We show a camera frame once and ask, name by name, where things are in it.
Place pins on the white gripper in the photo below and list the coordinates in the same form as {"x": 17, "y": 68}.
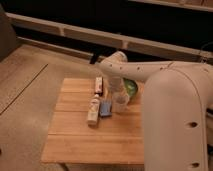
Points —
{"x": 116, "y": 84}

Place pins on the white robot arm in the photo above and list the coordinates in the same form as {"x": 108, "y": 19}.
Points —
{"x": 175, "y": 100}

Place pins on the green ceramic bowl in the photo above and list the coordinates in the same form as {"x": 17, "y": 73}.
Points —
{"x": 131, "y": 87}

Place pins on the white and red box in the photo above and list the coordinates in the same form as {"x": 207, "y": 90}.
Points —
{"x": 99, "y": 85}

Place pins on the blue sponge block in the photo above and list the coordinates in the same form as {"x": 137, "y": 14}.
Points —
{"x": 105, "y": 108}

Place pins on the white lotion bottle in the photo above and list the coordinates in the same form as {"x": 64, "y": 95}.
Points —
{"x": 93, "y": 112}

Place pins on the wooden table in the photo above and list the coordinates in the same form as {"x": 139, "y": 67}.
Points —
{"x": 115, "y": 140}

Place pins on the grey cabinet corner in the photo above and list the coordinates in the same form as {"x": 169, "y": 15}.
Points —
{"x": 8, "y": 39}

